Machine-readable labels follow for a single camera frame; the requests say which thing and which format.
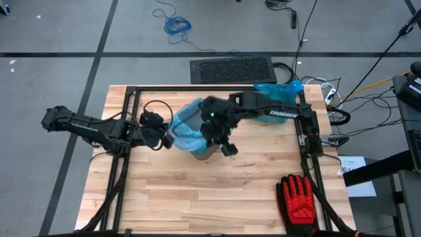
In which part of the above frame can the light blue fresh trash bag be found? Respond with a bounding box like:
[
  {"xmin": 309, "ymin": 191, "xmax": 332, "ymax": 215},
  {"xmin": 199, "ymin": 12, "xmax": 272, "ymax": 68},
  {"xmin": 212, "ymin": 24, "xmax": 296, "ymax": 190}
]
[{"xmin": 168, "ymin": 97, "xmax": 218, "ymax": 153}]

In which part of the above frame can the blue cable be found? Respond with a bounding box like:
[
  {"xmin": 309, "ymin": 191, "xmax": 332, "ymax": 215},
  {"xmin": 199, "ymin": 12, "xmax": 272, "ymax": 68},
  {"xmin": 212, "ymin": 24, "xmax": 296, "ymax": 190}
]
[{"xmin": 151, "ymin": 0, "xmax": 241, "ymax": 55}]

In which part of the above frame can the yellow cable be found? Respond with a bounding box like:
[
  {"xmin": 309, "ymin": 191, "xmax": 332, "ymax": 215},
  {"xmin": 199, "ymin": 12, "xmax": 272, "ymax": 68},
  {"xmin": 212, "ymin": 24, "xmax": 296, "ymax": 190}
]
[{"xmin": 330, "ymin": 70, "xmax": 412, "ymax": 106}]

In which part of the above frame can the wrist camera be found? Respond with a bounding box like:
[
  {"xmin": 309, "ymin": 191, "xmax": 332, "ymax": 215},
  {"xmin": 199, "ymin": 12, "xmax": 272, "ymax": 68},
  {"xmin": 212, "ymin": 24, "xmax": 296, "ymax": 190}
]
[
  {"xmin": 140, "ymin": 110, "xmax": 164, "ymax": 130},
  {"xmin": 220, "ymin": 141, "xmax": 239, "ymax": 157}
]

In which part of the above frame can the red and black work glove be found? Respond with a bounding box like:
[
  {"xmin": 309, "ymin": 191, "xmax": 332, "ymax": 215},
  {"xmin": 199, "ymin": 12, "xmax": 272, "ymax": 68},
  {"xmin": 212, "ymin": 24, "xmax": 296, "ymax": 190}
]
[{"xmin": 275, "ymin": 173, "xmax": 319, "ymax": 235}]

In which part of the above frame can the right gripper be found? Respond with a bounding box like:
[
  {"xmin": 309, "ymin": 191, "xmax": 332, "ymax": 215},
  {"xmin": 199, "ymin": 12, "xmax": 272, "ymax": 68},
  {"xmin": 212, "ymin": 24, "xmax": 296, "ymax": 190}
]
[{"xmin": 200, "ymin": 95, "xmax": 243, "ymax": 145}]

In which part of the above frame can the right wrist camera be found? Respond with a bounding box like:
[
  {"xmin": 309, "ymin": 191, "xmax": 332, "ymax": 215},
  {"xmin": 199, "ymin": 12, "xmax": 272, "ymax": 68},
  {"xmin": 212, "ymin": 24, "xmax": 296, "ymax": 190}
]
[{"xmin": 220, "ymin": 141, "xmax": 239, "ymax": 157}]

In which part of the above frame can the grey cart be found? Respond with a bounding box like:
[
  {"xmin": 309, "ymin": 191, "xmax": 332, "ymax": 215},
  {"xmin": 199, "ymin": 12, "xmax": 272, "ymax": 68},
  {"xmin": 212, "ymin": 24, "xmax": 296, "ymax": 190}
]
[{"xmin": 389, "ymin": 169, "xmax": 421, "ymax": 237}]

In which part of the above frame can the black perforated computer case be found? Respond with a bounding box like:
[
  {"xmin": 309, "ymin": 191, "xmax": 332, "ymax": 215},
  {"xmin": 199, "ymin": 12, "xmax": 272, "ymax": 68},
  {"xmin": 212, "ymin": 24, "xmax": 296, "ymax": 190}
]
[{"xmin": 189, "ymin": 55, "xmax": 278, "ymax": 85}]

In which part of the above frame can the white printed paper sheet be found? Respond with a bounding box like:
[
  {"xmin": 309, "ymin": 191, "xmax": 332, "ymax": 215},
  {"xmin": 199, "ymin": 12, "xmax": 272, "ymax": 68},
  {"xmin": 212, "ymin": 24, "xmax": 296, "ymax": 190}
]
[{"xmin": 337, "ymin": 155, "xmax": 377, "ymax": 198}]

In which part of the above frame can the white power strip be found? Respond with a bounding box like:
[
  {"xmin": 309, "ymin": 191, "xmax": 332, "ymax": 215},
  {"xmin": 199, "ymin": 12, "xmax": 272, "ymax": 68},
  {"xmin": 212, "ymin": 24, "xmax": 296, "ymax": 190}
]
[{"xmin": 324, "ymin": 88, "xmax": 336, "ymax": 105}]

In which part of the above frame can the black electronic device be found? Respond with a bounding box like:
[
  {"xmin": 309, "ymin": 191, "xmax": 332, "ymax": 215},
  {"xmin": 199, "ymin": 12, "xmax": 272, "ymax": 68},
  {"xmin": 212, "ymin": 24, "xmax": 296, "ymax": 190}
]
[{"xmin": 393, "ymin": 61, "xmax": 421, "ymax": 113}]

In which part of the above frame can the black cable bundle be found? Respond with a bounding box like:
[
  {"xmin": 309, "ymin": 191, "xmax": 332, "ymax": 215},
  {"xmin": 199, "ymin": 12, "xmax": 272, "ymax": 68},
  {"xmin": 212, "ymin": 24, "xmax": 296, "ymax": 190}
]
[{"xmin": 264, "ymin": 0, "xmax": 293, "ymax": 11}]

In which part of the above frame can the black aluminium table frame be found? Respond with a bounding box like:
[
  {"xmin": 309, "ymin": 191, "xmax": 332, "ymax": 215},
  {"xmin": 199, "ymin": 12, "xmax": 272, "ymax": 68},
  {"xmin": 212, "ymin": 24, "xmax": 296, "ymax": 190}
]
[{"xmin": 78, "ymin": 84, "xmax": 356, "ymax": 237}]

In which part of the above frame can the black bench beam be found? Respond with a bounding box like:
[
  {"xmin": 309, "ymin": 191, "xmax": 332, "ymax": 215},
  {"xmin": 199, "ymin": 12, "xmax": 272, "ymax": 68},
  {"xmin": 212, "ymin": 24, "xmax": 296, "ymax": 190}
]
[{"xmin": 342, "ymin": 149, "xmax": 421, "ymax": 187}]

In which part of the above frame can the black cable coil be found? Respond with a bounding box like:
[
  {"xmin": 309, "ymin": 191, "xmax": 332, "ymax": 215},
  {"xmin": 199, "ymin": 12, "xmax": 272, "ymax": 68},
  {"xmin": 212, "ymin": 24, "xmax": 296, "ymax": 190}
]
[{"xmin": 272, "ymin": 61, "xmax": 297, "ymax": 85}]

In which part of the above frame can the long black cable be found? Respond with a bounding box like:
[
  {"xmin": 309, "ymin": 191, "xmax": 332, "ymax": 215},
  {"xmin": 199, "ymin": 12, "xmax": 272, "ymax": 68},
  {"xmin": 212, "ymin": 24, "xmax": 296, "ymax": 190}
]
[{"xmin": 292, "ymin": 0, "xmax": 319, "ymax": 82}]

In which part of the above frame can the teal used trash bag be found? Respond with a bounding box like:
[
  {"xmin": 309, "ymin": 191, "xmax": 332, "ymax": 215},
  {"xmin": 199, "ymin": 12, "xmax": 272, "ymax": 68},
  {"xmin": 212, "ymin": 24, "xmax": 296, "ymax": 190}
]
[{"xmin": 252, "ymin": 78, "xmax": 304, "ymax": 125}]

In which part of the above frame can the black metal foot bracket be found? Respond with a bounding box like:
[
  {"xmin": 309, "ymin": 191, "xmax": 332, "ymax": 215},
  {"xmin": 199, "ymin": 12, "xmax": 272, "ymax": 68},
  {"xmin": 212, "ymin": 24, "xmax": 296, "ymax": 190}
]
[{"xmin": 324, "ymin": 134, "xmax": 350, "ymax": 147}]

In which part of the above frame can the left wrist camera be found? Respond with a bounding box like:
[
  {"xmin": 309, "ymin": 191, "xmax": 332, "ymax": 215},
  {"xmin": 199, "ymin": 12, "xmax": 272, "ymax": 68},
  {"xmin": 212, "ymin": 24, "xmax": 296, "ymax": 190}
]
[{"xmin": 140, "ymin": 110, "xmax": 164, "ymax": 130}]

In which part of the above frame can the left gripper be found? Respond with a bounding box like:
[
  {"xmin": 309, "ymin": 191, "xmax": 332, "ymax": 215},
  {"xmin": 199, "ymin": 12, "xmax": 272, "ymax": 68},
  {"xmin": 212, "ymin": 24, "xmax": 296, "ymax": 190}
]
[{"xmin": 133, "ymin": 126, "xmax": 175, "ymax": 149}]

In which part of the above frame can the black tripod pole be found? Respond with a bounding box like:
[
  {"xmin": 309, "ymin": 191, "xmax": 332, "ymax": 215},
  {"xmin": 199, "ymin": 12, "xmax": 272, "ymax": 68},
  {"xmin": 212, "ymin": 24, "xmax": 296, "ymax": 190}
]
[{"xmin": 341, "ymin": 6, "xmax": 421, "ymax": 99}]

